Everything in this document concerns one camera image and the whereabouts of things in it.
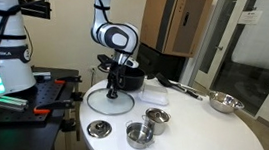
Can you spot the small steel lid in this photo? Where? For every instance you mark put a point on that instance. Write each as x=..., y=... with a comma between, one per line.
x=99, y=129

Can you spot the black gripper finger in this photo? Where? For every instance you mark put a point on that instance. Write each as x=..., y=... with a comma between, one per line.
x=114, y=87
x=108, y=87

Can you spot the steel pot with lid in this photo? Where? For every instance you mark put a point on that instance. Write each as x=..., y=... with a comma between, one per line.
x=159, y=122

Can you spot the clear glass lid black knob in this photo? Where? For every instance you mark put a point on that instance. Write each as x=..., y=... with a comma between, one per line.
x=106, y=105

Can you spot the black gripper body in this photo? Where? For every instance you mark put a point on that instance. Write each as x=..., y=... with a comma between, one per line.
x=115, y=71

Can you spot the perforated mounting plate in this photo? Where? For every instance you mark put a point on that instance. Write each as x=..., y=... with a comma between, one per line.
x=44, y=94

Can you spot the large cardboard box black stripe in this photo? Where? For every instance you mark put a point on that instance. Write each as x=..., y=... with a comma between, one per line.
x=182, y=23

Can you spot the black mounted bracket device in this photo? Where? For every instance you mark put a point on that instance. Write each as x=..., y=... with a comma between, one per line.
x=35, y=8

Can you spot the small open steel pot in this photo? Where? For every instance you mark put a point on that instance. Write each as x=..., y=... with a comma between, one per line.
x=138, y=141

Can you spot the large black cooking pot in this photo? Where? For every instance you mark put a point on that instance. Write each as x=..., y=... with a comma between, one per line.
x=135, y=80

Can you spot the black spatula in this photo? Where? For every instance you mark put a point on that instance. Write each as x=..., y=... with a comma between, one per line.
x=163, y=79

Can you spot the black kitchen tongs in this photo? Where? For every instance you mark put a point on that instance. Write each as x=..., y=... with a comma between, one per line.
x=189, y=88

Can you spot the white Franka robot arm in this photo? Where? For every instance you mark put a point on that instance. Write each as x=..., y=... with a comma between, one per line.
x=6, y=68

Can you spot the white paper door sign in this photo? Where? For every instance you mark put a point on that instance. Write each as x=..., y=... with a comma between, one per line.
x=250, y=17

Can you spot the white wall outlet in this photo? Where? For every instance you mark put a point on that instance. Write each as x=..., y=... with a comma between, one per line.
x=92, y=69

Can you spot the clear plastic container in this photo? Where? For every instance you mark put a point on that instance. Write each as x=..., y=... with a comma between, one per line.
x=155, y=96

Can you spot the silver aluminium rail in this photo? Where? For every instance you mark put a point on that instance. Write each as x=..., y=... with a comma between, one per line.
x=3, y=100

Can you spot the steel mixing bowl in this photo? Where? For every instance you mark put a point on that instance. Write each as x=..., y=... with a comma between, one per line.
x=226, y=102

